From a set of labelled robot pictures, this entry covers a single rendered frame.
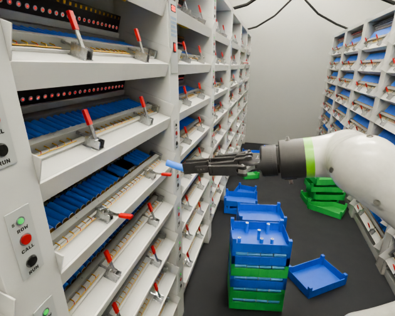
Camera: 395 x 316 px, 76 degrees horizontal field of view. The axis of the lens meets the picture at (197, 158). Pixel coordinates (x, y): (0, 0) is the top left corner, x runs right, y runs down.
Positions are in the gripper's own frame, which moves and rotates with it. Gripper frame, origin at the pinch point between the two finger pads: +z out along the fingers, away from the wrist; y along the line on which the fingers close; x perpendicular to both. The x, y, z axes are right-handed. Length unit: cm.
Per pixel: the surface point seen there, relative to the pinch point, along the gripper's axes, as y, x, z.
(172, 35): 33, 38, 12
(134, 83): 29.9, 24.7, 29.5
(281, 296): 54, -99, -14
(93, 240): -20.0, -9.0, 20.9
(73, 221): -20.0, -4.0, 24.8
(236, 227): 68, -65, 9
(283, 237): 67, -70, -17
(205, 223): 100, -82, 39
